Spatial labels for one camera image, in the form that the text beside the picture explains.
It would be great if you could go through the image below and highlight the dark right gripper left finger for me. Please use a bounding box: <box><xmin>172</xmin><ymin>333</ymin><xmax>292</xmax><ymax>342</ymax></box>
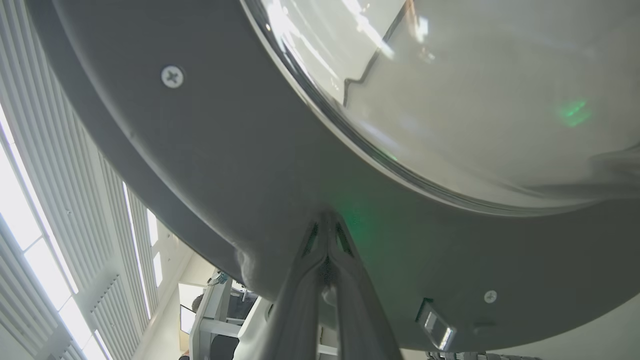
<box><xmin>250</xmin><ymin>212</ymin><xmax>331</xmax><ymax>360</ymax></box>

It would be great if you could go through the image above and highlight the grey washing machine door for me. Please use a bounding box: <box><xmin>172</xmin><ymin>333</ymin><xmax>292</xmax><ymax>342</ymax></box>
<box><xmin>25</xmin><ymin>0</ymin><xmax>640</xmax><ymax>353</ymax></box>

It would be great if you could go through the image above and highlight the bright ceiling light panel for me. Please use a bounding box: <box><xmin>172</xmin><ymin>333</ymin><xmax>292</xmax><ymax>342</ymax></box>
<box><xmin>122</xmin><ymin>182</ymin><xmax>152</xmax><ymax>321</ymax></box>
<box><xmin>0</xmin><ymin>105</ymin><xmax>112</xmax><ymax>360</ymax></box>

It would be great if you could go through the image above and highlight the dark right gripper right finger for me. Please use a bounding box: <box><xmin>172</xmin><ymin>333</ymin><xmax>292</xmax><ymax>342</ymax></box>
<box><xmin>326</xmin><ymin>212</ymin><xmax>403</xmax><ymax>360</ymax></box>

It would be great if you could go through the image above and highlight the white machine in background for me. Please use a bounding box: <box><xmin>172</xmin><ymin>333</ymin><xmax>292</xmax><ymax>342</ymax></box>
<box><xmin>190</xmin><ymin>270</ymin><xmax>261</xmax><ymax>360</ymax></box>

